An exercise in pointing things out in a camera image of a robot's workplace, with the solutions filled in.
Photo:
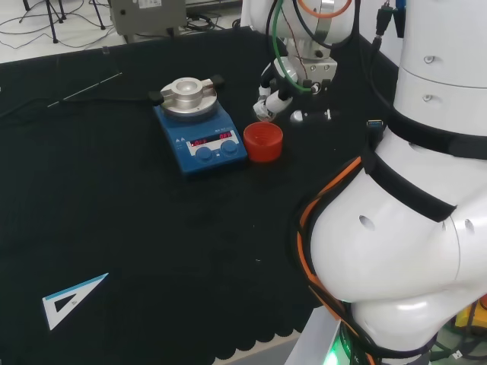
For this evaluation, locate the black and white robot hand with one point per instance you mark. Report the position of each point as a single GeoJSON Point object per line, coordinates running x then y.
{"type": "Point", "coordinates": [316, 106]}

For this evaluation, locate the clear glass round-bottom flask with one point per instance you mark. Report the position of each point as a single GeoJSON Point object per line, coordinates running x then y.
{"type": "Point", "coordinates": [260, 111]}

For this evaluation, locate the blue heater with steel plate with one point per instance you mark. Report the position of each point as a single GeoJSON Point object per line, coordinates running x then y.
{"type": "Point", "coordinates": [205, 163]}

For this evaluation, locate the grey metal box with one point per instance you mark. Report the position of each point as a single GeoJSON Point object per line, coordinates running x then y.
{"type": "Point", "coordinates": [148, 15]}

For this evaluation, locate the black bench cloth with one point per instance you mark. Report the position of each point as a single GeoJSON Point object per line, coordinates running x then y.
{"type": "Point", "coordinates": [152, 228]}

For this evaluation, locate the clear tape strip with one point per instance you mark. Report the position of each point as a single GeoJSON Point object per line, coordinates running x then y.
{"type": "Point", "coordinates": [105, 51]}

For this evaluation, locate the thin glass rod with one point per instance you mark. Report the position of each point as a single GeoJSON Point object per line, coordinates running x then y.
{"type": "Point", "coordinates": [87, 88]}

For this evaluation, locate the black tripod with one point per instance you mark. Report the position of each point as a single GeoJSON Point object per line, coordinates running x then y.
{"type": "Point", "coordinates": [51, 19]}

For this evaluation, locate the white and blue triangle ruler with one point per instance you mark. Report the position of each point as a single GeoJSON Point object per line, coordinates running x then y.
{"type": "Point", "coordinates": [49, 311]}

